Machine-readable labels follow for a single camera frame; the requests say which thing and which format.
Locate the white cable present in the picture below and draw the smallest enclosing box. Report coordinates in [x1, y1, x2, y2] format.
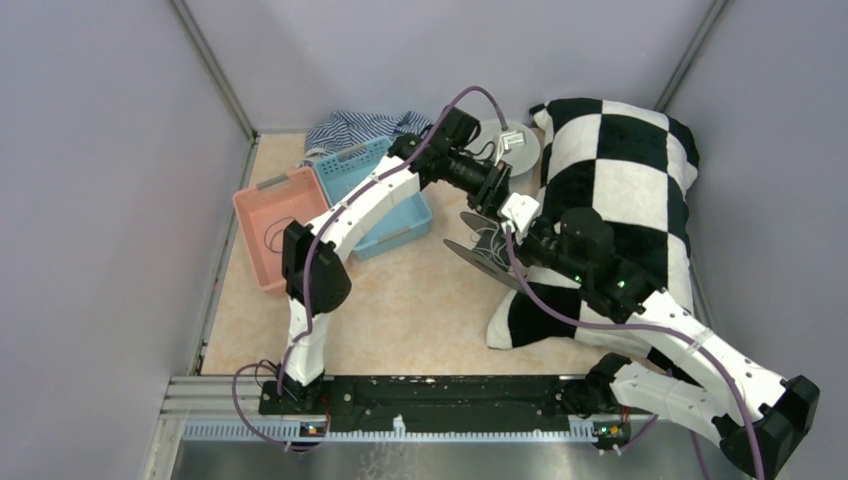
[466, 218, 518, 273]

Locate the grey cable spool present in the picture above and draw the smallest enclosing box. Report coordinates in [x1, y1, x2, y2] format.
[466, 118, 541, 177]

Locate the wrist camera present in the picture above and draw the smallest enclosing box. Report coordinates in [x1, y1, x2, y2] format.
[493, 130, 526, 163]
[497, 192, 542, 244]

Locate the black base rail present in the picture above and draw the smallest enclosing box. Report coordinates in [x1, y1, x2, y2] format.
[258, 375, 640, 435]

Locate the black white checkered pillow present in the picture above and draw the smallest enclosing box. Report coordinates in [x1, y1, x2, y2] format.
[486, 98, 700, 384]

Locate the black cable in pink basket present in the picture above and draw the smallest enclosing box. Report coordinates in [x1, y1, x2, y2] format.
[263, 215, 296, 258]

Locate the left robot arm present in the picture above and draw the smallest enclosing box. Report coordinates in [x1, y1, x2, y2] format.
[276, 107, 515, 414]

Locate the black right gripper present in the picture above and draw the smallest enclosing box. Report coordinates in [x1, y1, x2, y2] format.
[494, 220, 588, 284]

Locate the blue white striped cloth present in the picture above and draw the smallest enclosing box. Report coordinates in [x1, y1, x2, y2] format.
[297, 110, 432, 167]

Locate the black cable spool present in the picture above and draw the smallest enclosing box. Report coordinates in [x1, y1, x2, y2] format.
[443, 212, 524, 292]

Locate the blue perforated plastic basket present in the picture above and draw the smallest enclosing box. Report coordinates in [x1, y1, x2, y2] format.
[310, 136, 433, 261]

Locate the pink perforated plastic basket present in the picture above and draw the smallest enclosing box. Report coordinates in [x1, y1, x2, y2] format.
[233, 167, 329, 297]

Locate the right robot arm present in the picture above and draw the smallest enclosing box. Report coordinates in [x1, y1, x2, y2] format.
[498, 195, 820, 479]

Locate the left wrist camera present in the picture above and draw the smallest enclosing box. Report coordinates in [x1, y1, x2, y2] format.
[493, 130, 526, 163]

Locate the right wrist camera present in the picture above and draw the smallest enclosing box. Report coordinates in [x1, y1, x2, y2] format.
[497, 192, 542, 244]

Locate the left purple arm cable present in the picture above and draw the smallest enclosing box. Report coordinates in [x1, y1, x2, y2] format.
[231, 86, 510, 454]

